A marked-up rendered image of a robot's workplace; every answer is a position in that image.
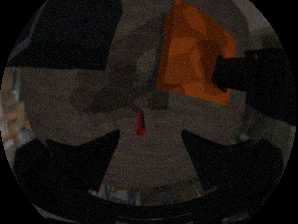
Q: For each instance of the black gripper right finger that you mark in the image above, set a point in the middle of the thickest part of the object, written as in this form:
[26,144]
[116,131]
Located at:
[211,159]

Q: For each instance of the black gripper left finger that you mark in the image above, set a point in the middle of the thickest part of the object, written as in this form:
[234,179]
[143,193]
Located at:
[88,160]

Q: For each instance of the red peg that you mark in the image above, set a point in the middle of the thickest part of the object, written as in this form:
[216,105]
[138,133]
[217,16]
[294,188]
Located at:
[140,125]

